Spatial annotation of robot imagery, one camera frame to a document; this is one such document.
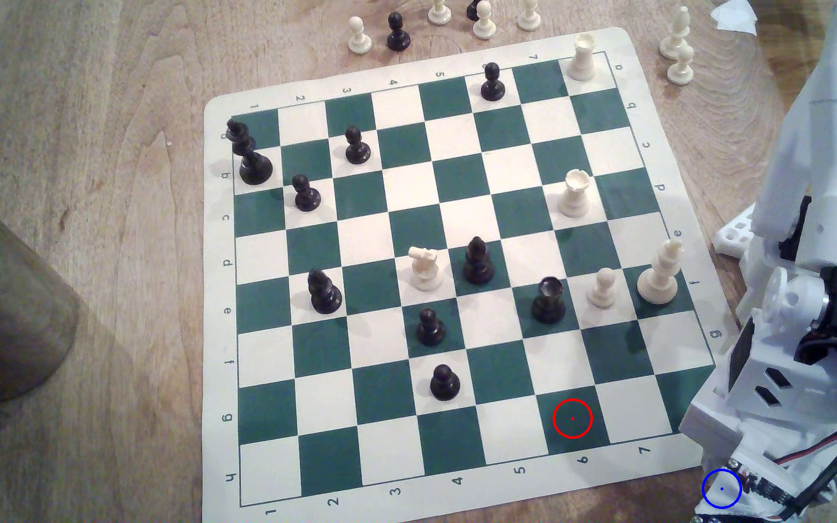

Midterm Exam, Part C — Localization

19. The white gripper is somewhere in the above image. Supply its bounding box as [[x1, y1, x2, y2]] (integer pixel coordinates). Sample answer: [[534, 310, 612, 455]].
[[679, 387, 780, 475]]

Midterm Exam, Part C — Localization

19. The white chess king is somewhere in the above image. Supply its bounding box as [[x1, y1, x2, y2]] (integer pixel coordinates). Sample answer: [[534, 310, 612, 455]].
[[637, 239, 684, 306]]

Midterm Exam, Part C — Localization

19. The black chess rook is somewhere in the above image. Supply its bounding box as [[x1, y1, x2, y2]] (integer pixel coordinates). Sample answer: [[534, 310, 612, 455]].
[[531, 276, 566, 325]]

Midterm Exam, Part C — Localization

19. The white chess rook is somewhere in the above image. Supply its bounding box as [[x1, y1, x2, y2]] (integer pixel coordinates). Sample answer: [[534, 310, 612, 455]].
[[558, 169, 592, 219], [567, 33, 599, 81]]

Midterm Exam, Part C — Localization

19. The black chess pawn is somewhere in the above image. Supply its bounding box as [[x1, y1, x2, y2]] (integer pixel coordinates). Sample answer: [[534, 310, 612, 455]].
[[344, 125, 372, 165], [292, 174, 322, 213], [417, 308, 447, 347], [480, 62, 506, 102], [430, 364, 462, 402], [387, 12, 412, 52]]

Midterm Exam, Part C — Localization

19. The black chess bishop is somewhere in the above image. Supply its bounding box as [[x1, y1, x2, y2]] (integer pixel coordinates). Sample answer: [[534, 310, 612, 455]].
[[463, 237, 496, 286], [307, 269, 343, 315]]

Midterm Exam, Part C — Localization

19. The white chess knight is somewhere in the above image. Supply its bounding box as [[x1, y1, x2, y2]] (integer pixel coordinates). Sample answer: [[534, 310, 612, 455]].
[[407, 246, 443, 293]]

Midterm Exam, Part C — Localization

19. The white chess bishop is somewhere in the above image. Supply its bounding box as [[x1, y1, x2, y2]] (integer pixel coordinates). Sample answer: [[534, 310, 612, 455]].
[[660, 6, 693, 61]]

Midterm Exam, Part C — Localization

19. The green white chess mat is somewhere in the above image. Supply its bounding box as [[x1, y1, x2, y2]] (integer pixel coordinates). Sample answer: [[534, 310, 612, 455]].
[[202, 27, 743, 523]]

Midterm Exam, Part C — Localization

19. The black chess king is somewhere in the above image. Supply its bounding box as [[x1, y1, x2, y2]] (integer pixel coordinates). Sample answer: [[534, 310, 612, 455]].
[[226, 118, 274, 185]]

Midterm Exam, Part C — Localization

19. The white crumpled paper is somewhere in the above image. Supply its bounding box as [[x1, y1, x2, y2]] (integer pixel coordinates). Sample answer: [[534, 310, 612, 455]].
[[709, 0, 760, 36]]

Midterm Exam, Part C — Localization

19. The brown cylinder with label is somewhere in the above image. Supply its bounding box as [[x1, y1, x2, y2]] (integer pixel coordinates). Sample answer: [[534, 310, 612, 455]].
[[0, 178, 81, 404]]

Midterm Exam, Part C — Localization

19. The camera circuit board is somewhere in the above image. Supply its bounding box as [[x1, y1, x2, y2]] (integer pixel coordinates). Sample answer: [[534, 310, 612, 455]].
[[725, 456, 801, 509]]

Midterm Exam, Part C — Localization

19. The red black servo wire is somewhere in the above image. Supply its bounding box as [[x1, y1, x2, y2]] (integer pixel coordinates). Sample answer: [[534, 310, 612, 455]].
[[775, 356, 837, 467]]

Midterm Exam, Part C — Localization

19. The white perforated plastic bracket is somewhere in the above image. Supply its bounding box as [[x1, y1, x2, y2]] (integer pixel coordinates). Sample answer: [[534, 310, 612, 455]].
[[713, 203, 761, 260]]

